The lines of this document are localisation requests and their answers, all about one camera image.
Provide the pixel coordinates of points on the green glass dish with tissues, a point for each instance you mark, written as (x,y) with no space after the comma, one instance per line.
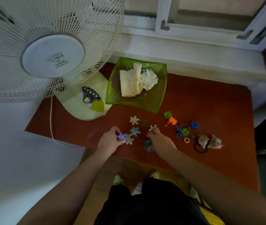
(156,100)

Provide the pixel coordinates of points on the person's right shoe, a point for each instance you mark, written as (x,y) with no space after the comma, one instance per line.
(155,174)

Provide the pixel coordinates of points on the wooden floor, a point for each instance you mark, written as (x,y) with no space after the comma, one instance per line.
(95,199)

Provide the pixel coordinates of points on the white framed window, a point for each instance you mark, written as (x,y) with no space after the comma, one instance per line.
(163,11)

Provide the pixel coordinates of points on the white puzzle piece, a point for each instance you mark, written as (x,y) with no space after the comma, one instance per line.
(152,127)

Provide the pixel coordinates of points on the person's left forearm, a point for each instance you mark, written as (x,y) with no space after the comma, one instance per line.
(72,189)

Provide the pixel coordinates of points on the orange toy block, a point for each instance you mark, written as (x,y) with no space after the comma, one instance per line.
(172,120)

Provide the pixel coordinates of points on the white stone window sill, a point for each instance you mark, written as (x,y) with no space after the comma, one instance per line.
(193,53)

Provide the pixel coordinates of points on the crumpled white tissue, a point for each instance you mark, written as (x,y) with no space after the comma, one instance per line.
(149,79)

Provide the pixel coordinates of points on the light blue puzzle piece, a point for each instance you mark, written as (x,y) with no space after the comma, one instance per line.
(121,136)

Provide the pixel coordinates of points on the red-brown wooden table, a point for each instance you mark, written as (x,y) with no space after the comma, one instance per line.
(217,103)

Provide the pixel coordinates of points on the person's right forearm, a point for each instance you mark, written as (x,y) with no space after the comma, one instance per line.
(217,192)

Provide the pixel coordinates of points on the group of puzzle pieces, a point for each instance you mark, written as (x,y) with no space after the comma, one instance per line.
(134,120)

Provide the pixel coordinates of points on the folded beige paper towel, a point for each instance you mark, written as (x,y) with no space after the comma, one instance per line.
(129,81)

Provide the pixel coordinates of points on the person's right hand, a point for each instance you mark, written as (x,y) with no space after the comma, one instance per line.
(163,145)

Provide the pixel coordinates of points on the person's black shorts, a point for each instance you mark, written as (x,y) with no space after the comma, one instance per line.
(151,208)

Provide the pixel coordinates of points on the person's left hand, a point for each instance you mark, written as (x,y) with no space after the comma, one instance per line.
(109,142)

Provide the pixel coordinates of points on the person's left shoe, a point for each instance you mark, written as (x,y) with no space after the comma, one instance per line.
(118,179)

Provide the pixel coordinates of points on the person's shoe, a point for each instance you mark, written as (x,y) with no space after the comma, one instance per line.
(155,174)
(118,179)

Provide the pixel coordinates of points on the white table fan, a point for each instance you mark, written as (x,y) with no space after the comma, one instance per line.
(53,56)

